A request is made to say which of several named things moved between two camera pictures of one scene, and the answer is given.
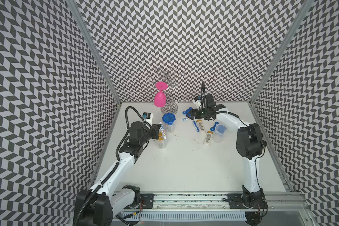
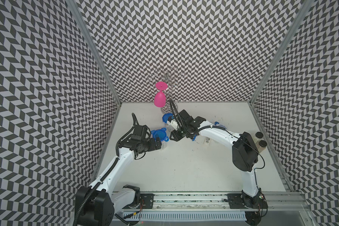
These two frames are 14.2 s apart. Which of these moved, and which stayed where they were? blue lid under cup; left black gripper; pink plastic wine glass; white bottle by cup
Moved: left black gripper
Stayed: pink plastic wine glass; blue lid under cup; white bottle by cup
